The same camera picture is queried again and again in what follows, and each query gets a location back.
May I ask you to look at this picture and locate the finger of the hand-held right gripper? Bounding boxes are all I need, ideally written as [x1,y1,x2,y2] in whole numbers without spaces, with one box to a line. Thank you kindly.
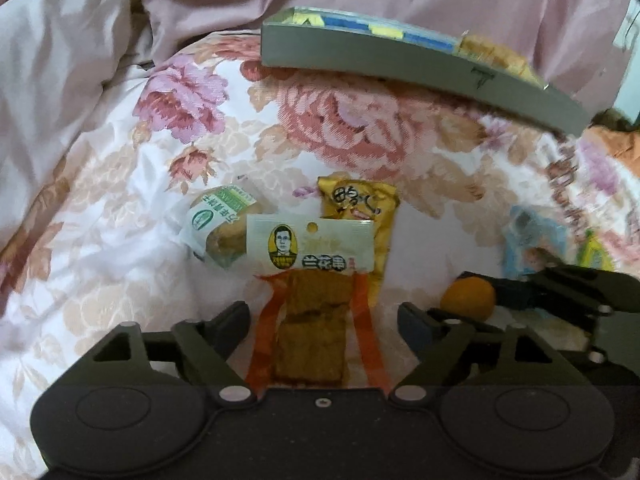
[530,266,640,311]
[457,271,601,331]

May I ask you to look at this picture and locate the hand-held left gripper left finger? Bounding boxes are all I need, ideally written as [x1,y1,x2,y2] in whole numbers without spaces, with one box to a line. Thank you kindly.
[90,301,258,408]

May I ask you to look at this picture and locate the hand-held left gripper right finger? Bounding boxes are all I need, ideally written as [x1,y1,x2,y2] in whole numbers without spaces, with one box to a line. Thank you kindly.
[389,302,555,408]

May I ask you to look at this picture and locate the small orange fruit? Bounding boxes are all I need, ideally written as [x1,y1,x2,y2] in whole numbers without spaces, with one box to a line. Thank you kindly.
[440,277,497,322]

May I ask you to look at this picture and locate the dried tofu packet orange stripes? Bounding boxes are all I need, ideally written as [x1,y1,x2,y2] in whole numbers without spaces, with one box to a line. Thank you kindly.
[245,212,391,391]

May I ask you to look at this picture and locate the green label bread packet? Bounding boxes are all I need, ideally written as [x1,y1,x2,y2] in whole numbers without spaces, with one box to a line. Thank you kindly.
[177,185,266,268]

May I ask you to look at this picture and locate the yellow foil snack packet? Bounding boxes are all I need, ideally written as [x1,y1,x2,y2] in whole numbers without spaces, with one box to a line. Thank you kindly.
[317,172,401,306]

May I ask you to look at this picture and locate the grey rectangular tray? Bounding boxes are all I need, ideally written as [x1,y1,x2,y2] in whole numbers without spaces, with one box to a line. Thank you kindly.
[260,6,598,137]

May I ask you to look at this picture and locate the yellow green snack packet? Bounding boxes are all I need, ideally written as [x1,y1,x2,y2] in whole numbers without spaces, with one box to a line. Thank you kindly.
[575,230,628,273]

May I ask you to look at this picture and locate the light blue snack packet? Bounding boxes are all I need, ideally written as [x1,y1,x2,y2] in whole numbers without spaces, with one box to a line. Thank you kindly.
[500,207,568,278]

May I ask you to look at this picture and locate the orange cloth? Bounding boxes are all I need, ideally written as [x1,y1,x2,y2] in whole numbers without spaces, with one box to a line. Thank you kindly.
[592,125,640,158]

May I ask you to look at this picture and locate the floral bedsheet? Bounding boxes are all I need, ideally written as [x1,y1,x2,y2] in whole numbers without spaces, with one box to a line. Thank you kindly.
[0,30,640,480]

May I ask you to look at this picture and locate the pile of snack packets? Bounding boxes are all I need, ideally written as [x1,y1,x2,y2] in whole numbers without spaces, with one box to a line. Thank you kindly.
[292,7,543,88]

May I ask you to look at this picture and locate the pale pink duvet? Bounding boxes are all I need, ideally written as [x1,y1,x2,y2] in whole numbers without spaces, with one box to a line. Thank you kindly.
[0,0,156,261]

